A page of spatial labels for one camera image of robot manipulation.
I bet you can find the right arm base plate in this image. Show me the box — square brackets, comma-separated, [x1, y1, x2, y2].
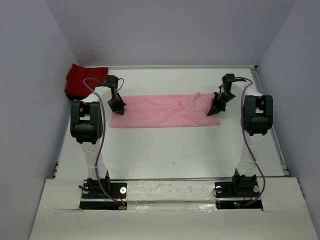
[212, 181, 263, 210]

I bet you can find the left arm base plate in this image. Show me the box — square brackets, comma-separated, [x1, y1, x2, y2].
[78, 181, 128, 211]

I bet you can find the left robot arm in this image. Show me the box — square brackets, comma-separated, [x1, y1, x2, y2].
[70, 75, 126, 203]

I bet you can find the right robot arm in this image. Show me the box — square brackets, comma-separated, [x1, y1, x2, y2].
[207, 73, 273, 202]

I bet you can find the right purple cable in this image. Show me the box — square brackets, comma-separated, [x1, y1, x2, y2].
[234, 76, 267, 208]

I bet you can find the pink t shirt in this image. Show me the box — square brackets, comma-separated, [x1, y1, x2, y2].
[109, 92, 220, 128]

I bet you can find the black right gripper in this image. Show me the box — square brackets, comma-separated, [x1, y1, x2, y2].
[208, 92, 237, 116]

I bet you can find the red folded t shirt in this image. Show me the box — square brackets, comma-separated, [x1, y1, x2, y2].
[64, 63, 109, 99]

